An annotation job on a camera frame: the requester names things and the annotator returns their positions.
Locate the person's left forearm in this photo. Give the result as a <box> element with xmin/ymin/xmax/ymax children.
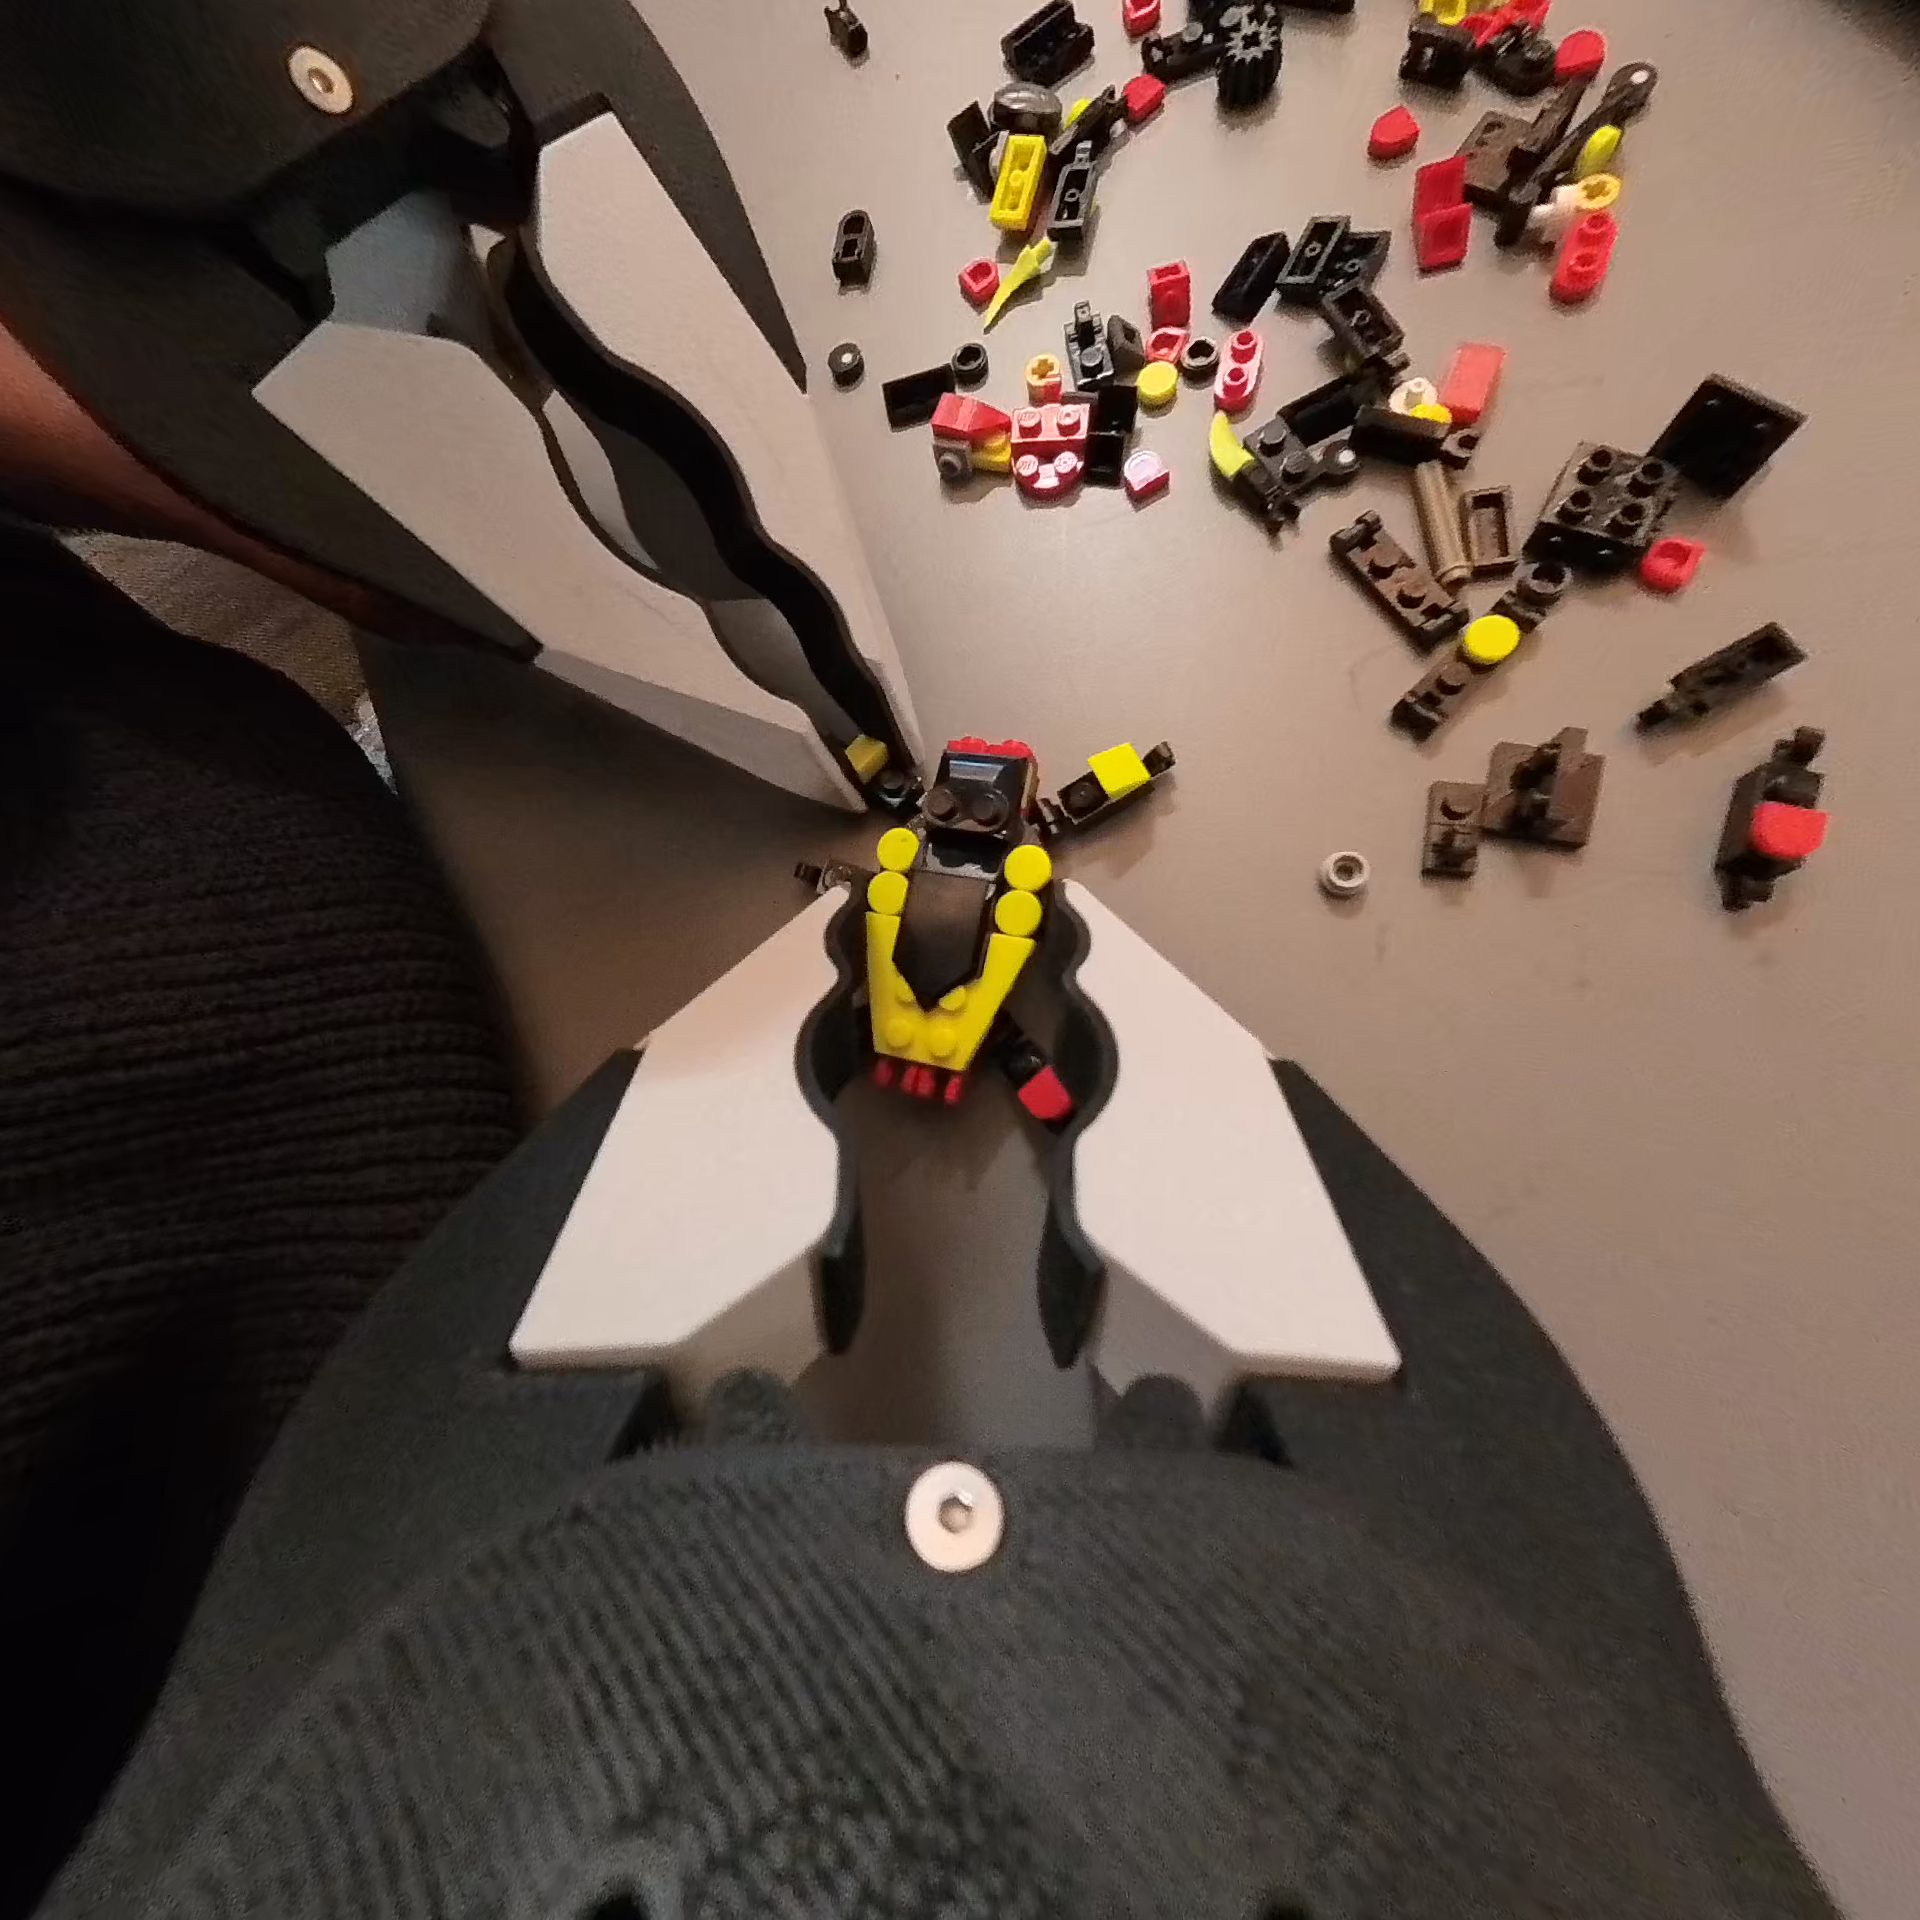
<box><xmin>0</xmin><ymin>316</ymin><xmax>376</xmax><ymax>617</ymax></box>

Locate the pile of loose lego pieces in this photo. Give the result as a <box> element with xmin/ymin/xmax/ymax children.
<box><xmin>815</xmin><ymin>0</ymin><xmax>1834</xmax><ymax>916</ymax></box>

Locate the person's black knit sweater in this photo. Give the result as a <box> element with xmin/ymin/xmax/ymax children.
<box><xmin>0</xmin><ymin>510</ymin><xmax>520</xmax><ymax>1920</ymax></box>

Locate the yellow black lego model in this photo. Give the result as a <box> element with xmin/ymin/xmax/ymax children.
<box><xmin>796</xmin><ymin>737</ymin><xmax>1180</xmax><ymax>1120</ymax></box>

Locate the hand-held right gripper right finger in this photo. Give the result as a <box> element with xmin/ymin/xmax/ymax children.
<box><xmin>1031</xmin><ymin>879</ymin><xmax>1406</xmax><ymax>1386</ymax></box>

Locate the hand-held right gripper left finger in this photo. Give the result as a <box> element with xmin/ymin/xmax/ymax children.
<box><xmin>506</xmin><ymin>886</ymin><xmax>888</xmax><ymax>1377</ymax></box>

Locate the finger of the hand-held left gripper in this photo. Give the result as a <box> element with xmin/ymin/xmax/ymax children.
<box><xmin>250</xmin><ymin>224</ymin><xmax>887</xmax><ymax>823</ymax></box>
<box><xmin>509</xmin><ymin>97</ymin><xmax>924</xmax><ymax>780</ymax></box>

